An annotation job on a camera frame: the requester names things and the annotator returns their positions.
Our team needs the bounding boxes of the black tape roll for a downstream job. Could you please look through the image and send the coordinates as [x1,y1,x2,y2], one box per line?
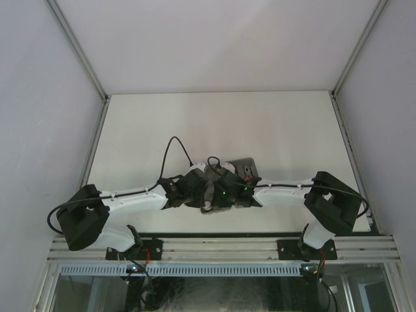
[201,201,213,213]

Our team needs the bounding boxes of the aluminium frame post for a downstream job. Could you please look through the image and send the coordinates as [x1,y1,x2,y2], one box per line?
[330,0,391,209]
[44,0,110,188]

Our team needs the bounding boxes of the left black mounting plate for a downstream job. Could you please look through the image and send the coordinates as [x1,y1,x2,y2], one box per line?
[105,239,163,261]

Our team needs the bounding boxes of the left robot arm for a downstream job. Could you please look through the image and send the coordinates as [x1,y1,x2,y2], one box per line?
[55,162,208,260]

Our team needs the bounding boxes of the left aluminium frame post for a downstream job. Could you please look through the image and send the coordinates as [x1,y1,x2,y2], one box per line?
[44,0,110,188]

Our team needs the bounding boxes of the aluminium front rail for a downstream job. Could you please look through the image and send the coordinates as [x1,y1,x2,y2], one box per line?
[47,236,399,261]

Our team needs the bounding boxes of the right black cable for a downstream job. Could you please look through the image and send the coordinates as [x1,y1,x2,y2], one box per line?
[206,156,370,228]

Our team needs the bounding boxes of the left black cable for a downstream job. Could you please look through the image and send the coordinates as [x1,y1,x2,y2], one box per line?
[47,136,194,235]

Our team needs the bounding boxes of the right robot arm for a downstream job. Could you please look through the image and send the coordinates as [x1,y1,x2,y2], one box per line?
[211,167,370,262]

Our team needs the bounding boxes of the grey slotted cable duct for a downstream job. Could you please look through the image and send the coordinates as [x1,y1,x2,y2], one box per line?
[60,263,302,277]

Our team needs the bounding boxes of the black cable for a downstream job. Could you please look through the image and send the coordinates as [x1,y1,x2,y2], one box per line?
[206,156,370,228]
[47,136,194,235]

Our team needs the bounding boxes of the red black pliers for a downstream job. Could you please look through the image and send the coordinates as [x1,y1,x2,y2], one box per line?
[244,165,254,181]

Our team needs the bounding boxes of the grey plastic tool case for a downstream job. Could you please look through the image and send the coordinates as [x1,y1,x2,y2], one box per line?
[200,157,263,215]

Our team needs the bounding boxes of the black mounting plate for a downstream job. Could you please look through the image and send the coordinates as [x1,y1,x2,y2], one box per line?
[105,239,163,261]
[277,239,338,262]

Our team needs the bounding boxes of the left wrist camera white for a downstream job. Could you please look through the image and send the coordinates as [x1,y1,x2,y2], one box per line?
[187,162,206,177]

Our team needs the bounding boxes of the right aluminium frame post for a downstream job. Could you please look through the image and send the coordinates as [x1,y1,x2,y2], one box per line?
[330,0,391,209]

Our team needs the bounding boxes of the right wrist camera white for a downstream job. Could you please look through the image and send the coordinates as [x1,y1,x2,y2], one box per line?
[218,162,235,177]

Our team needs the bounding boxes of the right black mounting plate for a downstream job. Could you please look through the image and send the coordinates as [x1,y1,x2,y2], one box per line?
[277,239,338,262]

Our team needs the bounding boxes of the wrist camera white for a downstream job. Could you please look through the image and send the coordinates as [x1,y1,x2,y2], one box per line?
[187,162,206,177]
[218,162,235,177]

